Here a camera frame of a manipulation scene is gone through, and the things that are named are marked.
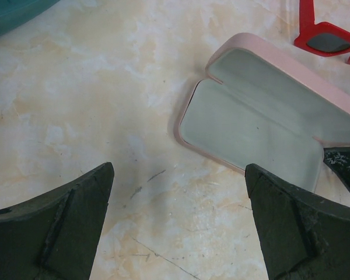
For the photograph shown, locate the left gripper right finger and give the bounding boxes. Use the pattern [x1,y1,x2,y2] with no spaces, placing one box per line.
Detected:
[245,164,350,279]

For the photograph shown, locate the red sunglasses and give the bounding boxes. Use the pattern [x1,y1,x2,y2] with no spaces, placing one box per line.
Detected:
[293,0,350,65]

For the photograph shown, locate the pink glasses case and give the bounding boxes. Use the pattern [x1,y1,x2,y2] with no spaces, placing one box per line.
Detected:
[174,33,350,191]

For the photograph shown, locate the teal plastic bin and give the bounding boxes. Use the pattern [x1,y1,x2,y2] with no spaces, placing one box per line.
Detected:
[0,0,59,36]

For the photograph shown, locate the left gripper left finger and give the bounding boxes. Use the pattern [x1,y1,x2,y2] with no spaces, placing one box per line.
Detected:
[0,162,114,279]

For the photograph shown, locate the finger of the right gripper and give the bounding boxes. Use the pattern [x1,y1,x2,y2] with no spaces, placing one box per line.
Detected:
[323,147,350,192]

